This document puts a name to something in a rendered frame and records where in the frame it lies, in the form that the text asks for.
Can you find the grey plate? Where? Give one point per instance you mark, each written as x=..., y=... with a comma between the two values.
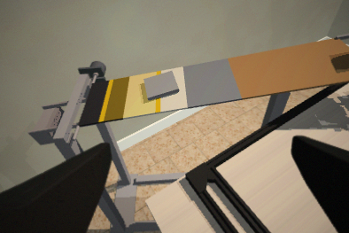
x=160, y=85

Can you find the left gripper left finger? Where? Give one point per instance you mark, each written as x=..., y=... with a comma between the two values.
x=62, y=199

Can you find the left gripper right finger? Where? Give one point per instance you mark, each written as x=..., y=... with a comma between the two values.
x=325, y=170

